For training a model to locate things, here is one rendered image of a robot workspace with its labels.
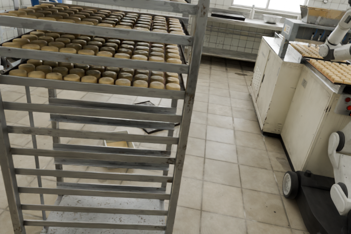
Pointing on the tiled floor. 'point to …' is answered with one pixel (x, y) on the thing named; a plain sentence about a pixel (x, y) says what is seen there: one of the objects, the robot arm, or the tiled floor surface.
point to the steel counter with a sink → (258, 20)
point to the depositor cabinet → (273, 86)
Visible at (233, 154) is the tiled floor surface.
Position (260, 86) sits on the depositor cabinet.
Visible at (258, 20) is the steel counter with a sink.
